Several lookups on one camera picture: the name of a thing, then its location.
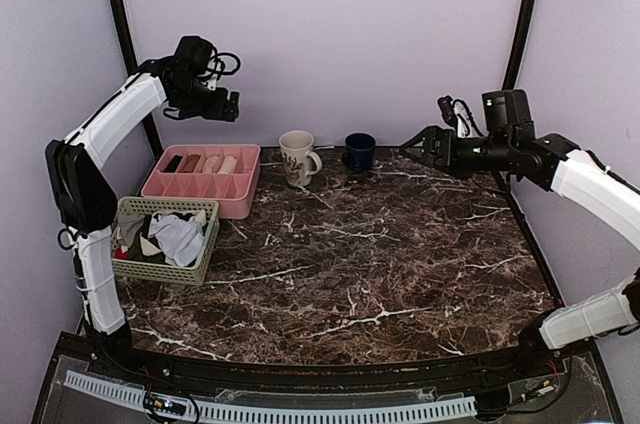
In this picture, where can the pink divided organizer tray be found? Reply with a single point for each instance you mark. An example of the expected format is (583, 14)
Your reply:
(234, 192)

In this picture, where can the white slotted cable duct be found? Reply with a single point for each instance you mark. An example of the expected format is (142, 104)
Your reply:
(167, 407)

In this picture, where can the beige boxer underwear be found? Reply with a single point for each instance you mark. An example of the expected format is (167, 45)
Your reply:
(228, 165)

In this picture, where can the beige rolled item in tray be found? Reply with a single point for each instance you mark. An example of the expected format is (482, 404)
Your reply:
(211, 165)

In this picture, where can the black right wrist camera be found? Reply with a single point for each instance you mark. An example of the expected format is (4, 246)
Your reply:
(505, 108)

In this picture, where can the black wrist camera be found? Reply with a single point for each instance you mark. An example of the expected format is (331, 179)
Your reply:
(505, 108)
(195, 52)

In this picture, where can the cream floral mug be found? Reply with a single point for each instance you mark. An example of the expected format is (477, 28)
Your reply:
(301, 162)

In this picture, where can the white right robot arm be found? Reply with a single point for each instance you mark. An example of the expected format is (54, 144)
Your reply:
(575, 176)

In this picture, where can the green plastic laundry basket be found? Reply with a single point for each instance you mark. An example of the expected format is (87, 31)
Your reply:
(135, 255)

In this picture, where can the black rolled item in tray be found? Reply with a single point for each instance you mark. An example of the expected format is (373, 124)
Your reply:
(173, 164)

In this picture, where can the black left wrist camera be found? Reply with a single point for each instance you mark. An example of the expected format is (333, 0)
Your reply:
(195, 52)

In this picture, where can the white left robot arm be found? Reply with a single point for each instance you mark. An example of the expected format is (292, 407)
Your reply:
(87, 203)

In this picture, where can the right black frame post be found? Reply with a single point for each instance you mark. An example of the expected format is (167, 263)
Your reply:
(518, 45)

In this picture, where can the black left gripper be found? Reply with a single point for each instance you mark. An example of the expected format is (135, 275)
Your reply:
(218, 111)

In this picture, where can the black frame post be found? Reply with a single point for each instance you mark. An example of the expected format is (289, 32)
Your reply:
(518, 45)
(129, 57)

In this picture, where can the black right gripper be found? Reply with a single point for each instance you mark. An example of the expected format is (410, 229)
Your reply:
(434, 135)

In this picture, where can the left black frame post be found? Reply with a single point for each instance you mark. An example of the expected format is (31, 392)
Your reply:
(129, 57)

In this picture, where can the white cloth in basket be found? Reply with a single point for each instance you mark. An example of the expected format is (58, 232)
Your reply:
(180, 236)

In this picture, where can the dark blue mug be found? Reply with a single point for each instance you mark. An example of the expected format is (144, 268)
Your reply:
(359, 152)

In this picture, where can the brown rolled item in tray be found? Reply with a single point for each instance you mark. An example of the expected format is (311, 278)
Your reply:
(190, 163)

